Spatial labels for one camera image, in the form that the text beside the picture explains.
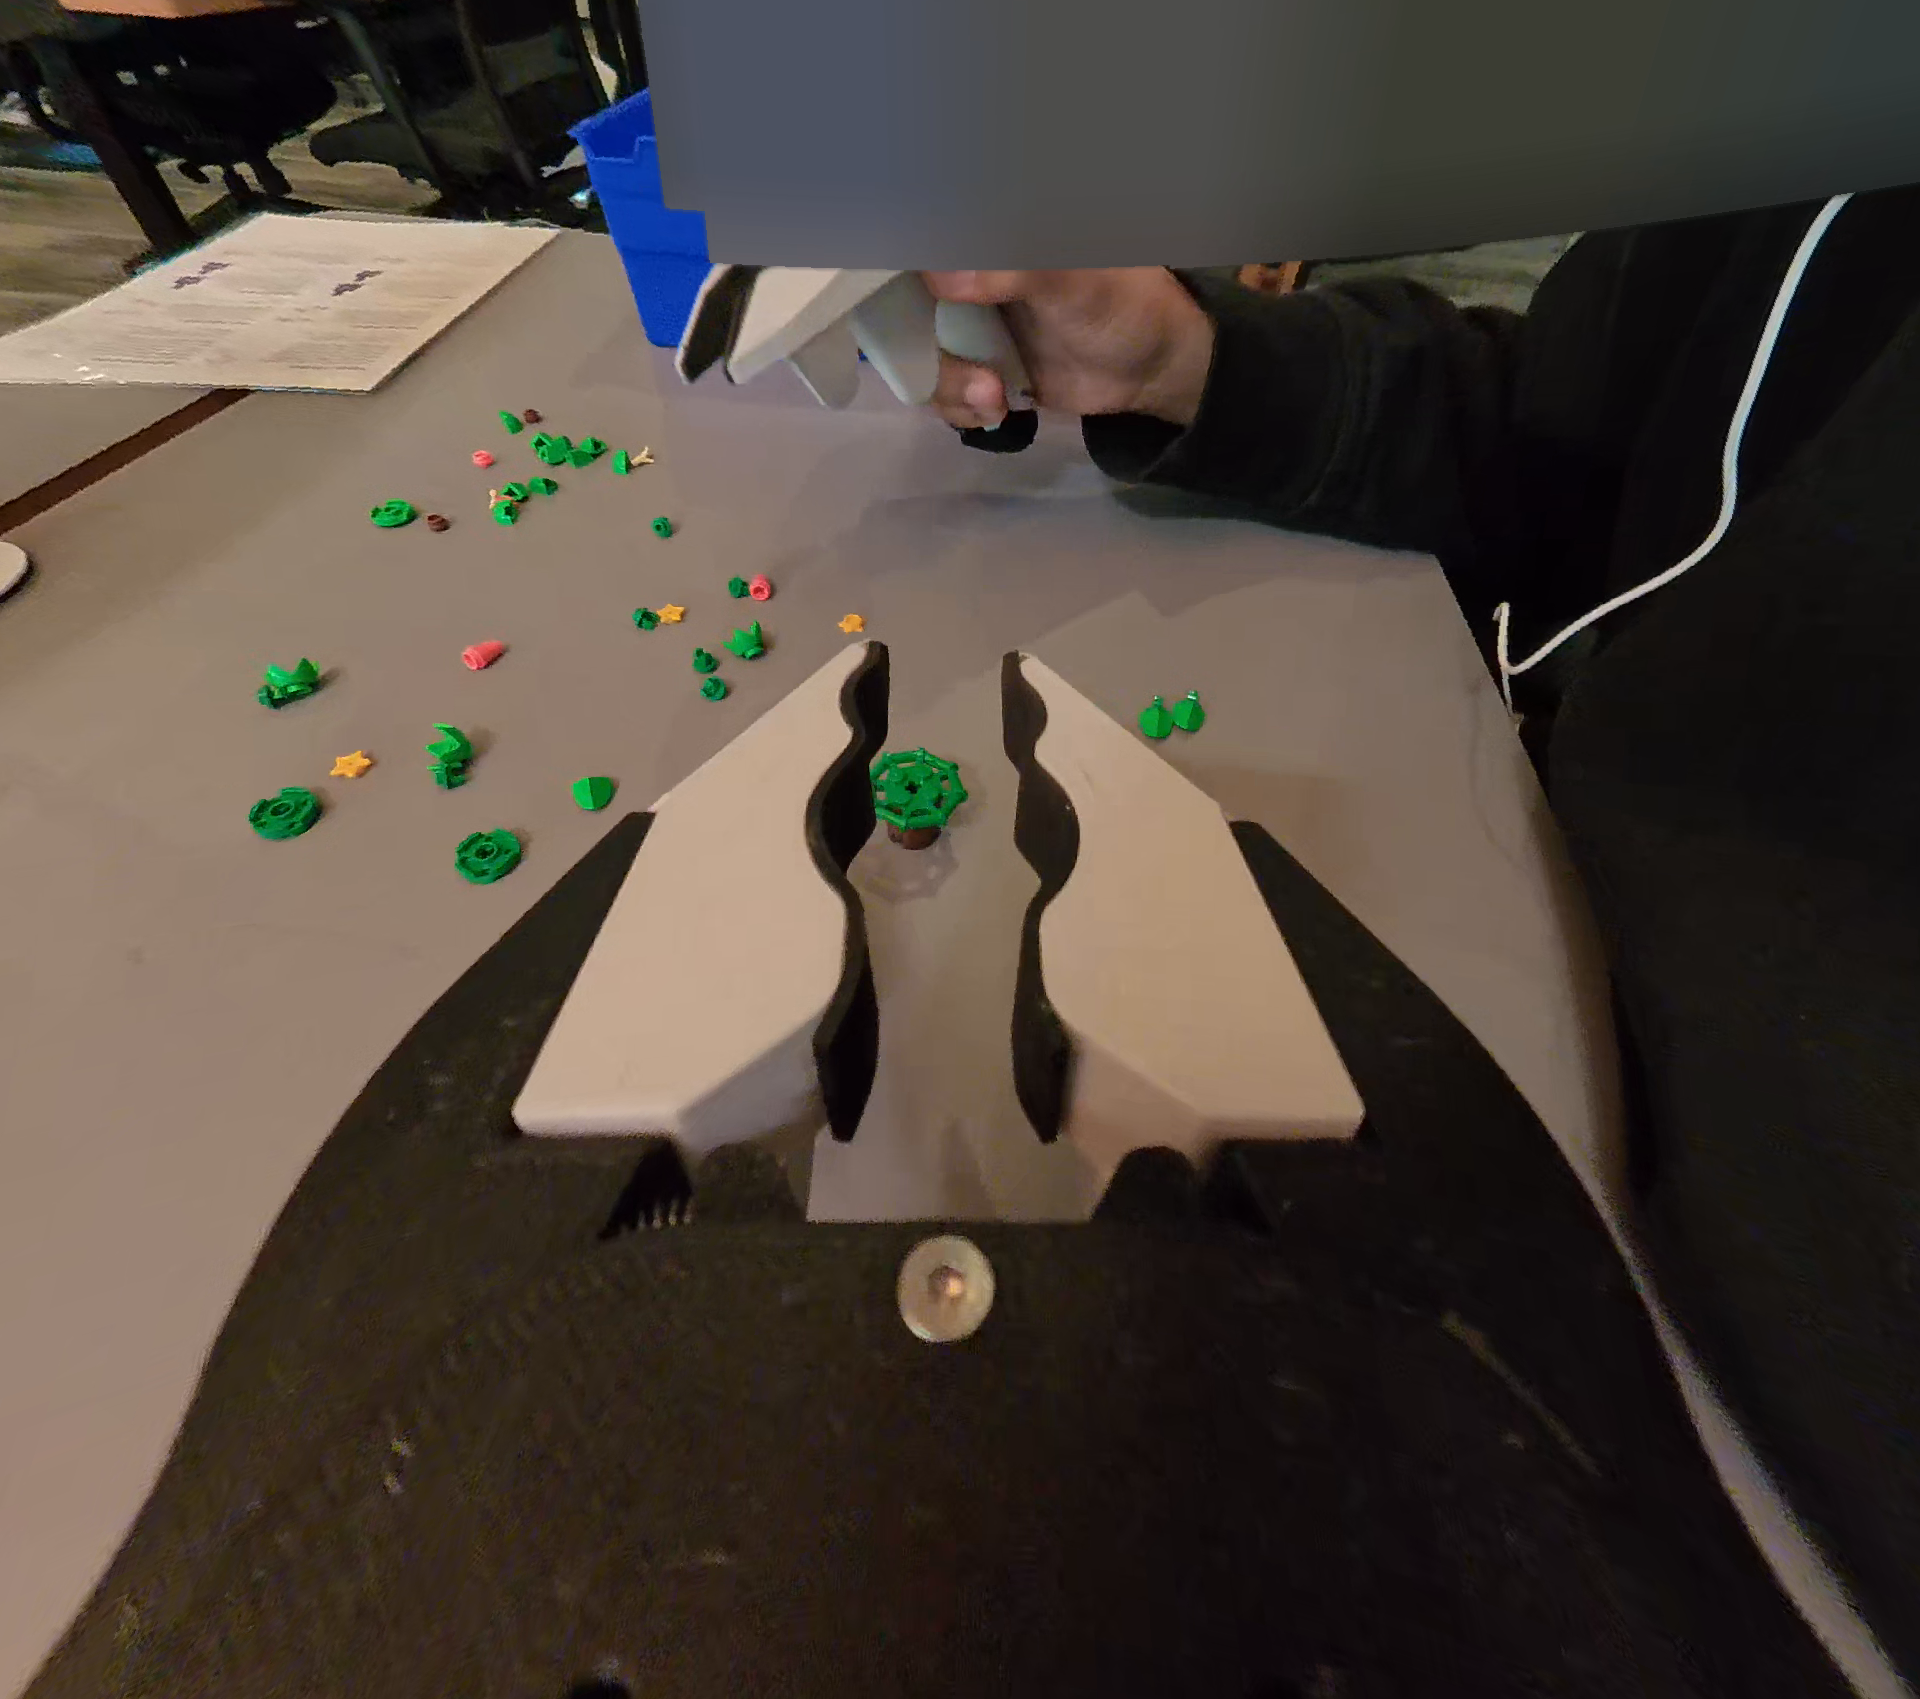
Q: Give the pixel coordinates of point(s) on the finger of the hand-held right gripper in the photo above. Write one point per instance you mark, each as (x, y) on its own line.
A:
(788, 320)
(718, 326)

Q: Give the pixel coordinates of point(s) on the blue storage bin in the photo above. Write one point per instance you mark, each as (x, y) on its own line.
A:
(647, 228)

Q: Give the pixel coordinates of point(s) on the person's right hand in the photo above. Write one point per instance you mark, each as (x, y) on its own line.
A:
(1111, 340)

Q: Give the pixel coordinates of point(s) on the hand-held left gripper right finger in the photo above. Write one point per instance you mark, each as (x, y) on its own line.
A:
(1200, 994)

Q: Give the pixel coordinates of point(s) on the laminated paper sheet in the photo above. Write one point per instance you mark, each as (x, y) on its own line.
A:
(285, 296)

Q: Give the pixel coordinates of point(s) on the green web wheel piece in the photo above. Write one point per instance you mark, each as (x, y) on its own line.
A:
(916, 787)

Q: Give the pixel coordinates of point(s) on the person's right forearm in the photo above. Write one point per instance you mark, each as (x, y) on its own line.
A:
(1319, 409)

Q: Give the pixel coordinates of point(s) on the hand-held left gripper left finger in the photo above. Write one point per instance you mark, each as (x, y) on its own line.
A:
(705, 980)

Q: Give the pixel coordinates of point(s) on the green spiky toy plant piece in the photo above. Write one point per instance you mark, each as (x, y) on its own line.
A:
(747, 641)
(287, 680)
(448, 754)

